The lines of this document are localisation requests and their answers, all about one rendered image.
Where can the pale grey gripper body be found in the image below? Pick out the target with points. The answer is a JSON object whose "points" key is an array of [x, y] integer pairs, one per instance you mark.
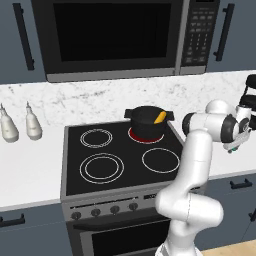
{"points": [[237, 142]]}

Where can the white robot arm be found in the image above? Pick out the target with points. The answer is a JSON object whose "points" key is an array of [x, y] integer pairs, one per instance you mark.
{"points": [[196, 160]]}

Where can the yellow corn cob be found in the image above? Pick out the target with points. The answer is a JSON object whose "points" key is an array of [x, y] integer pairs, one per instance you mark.
{"points": [[160, 117]]}

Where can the black cooking pot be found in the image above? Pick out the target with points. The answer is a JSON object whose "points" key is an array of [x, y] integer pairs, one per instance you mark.
{"points": [[145, 128]]}

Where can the black small appliance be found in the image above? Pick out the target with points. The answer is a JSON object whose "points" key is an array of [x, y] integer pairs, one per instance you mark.
{"points": [[250, 96]]}

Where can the grey-blue drawer front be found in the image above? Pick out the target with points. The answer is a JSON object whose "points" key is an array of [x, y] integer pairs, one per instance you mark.
{"points": [[33, 233], [230, 193]]}

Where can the grey-blue cupboard door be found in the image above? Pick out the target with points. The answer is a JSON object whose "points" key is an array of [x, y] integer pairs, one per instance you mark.
{"points": [[13, 40], [235, 223], [241, 33]]}

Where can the black oven knob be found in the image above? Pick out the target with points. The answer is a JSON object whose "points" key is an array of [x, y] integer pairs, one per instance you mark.
{"points": [[95, 212], [76, 215], [133, 206], [114, 209]]}

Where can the black hob with oven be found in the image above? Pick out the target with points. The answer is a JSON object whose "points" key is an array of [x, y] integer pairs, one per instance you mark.
{"points": [[110, 176]]}

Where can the black oven door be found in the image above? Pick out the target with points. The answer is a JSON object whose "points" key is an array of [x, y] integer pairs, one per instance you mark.
{"points": [[123, 241]]}

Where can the black microwave oven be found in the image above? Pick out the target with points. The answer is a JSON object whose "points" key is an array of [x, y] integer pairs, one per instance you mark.
{"points": [[113, 36]]}

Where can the white bottle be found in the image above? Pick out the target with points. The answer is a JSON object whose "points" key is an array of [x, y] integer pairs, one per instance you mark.
{"points": [[8, 128], [33, 126]]}

